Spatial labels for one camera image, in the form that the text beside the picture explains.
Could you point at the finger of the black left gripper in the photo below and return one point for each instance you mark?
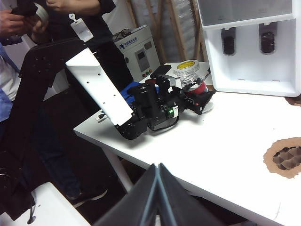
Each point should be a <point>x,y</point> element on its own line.
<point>202,101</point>

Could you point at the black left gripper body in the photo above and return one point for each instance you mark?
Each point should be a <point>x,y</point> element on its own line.
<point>182,102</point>

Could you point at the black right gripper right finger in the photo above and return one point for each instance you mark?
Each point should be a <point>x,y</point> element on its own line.
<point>183,207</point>

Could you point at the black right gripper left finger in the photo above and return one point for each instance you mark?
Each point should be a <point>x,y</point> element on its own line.
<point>134,204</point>

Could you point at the clear bottle with red belts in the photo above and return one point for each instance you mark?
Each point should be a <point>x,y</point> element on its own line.
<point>195,88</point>

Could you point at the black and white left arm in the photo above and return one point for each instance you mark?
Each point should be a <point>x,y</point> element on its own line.
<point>105,89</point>

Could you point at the person's bare forearm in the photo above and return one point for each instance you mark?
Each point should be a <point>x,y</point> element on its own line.
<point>82,7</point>

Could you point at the white water dispenser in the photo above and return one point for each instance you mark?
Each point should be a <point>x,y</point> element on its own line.
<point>254,77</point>

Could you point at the person's bare hand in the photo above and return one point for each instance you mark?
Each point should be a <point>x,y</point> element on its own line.
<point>10,23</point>
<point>58,4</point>
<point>40,29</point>

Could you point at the black marker pen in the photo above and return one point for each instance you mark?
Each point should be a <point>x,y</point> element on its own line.
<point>207,75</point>

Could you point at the white double-sided tape roll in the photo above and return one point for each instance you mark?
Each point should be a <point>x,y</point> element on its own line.
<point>187,66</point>

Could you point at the black flat box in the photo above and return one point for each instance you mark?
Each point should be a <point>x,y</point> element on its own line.
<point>161,70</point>

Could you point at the white table leg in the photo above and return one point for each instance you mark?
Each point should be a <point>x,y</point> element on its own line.
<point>118,169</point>

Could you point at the blue cloth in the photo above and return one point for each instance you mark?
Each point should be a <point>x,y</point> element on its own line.
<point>128,90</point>

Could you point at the white electrical control cabinet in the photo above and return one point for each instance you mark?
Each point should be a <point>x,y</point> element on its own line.
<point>141,47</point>

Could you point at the wooden crate with bubble wrap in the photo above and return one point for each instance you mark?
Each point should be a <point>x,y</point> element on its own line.
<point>169,28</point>

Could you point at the person in black clothing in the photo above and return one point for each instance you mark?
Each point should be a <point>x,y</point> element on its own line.
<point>110,47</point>

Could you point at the white id badge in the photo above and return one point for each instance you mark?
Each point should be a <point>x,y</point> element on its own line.
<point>82,31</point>

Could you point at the person in blue shirt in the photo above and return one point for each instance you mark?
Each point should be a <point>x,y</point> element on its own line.
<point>4,106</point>

